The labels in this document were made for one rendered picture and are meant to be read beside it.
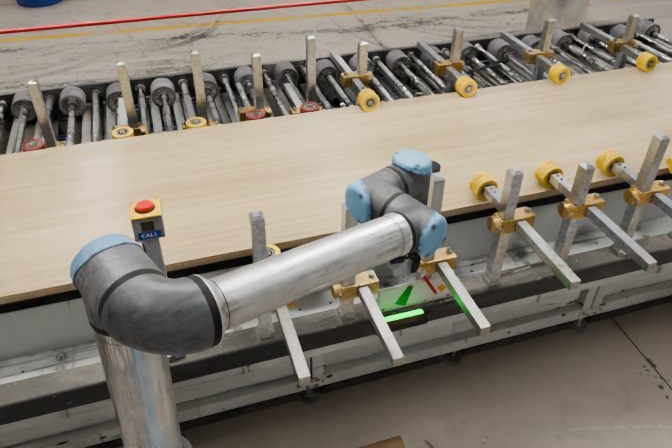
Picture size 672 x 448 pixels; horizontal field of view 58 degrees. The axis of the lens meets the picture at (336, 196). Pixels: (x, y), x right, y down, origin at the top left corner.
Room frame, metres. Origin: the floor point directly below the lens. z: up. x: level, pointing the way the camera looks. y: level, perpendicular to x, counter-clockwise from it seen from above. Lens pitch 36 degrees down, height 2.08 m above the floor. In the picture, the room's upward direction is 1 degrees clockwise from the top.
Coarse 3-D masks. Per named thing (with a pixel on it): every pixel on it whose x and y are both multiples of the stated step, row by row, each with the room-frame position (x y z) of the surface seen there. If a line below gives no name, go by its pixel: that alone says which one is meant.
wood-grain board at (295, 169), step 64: (256, 128) 2.07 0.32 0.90; (320, 128) 2.08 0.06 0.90; (384, 128) 2.09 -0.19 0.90; (448, 128) 2.10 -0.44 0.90; (512, 128) 2.10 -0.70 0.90; (576, 128) 2.11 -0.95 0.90; (640, 128) 2.12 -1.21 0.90; (0, 192) 1.62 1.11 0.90; (64, 192) 1.63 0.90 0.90; (128, 192) 1.63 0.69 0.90; (192, 192) 1.64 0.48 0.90; (256, 192) 1.64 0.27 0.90; (320, 192) 1.65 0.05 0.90; (448, 192) 1.66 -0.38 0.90; (0, 256) 1.31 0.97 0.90; (64, 256) 1.31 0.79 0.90; (192, 256) 1.32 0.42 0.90
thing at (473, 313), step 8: (440, 264) 1.34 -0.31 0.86; (440, 272) 1.32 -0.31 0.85; (448, 272) 1.31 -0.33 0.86; (448, 280) 1.28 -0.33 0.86; (456, 280) 1.28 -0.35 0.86; (448, 288) 1.27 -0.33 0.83; (456, 288) 1.24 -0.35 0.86; (464, 288) 1.24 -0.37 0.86; (456, 296) 1.22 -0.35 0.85; (464, 296) 1.21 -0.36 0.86; (464, 304) 1.18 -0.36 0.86; (472, 304) 1.18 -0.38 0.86; (464, 312) 1.18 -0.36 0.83; (472, 312) 1.15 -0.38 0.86; (480, 312) 1.15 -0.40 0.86; (472, 320) 1.13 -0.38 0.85; (480, 320) 1.12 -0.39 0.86; (480, 328) 1.10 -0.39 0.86; (488, 328) 1.10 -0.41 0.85
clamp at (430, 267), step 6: (438, 252) 1.39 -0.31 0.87; (444, 252) 1.39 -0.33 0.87; (438, 258) 1.36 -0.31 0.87; (444, 258) 1.36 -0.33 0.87; (450, 258) 1.36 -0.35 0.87; (456, 258) 1.37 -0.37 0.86; (420, 264) 1.34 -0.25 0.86; (426, 264) 1.34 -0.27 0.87; (432, 264) 1.34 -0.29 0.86; (450, 264) 1.36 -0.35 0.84; (426, 270) 1.34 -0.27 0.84; (432, 270) 1.34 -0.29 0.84
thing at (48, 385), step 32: (576, 256) 1.57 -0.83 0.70; (608, 256) 1.57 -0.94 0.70; (480, 288) 1.41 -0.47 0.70; (512, 288) 1.42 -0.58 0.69; (544, 288) 1.46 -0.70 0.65; (320, 320) 1.26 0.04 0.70; (352, 320) 1.26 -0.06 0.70; (224, 352) 1.13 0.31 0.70; (256, 352) 1.16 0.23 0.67; (0, 384) 1.02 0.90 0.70; (32, 384) 1.02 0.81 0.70; (64, 384) 1.02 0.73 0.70; (96, 384) 1.02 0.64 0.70; (0, 416) 0.94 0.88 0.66; (32, 416) 0.96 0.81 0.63
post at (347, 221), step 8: (344, 208) 1.27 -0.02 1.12; (344, 216) 1.27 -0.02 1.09; (344, 224) 1.27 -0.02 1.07; (352, 224) 1.27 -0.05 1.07; (344, 280) 1.26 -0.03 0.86; (352, 280) 1.27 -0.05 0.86; (344, 304) 1.26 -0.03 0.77; (352, 304) 1.27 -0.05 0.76; (344, 312) 1.27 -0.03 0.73; (352, 312) 1.27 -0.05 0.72
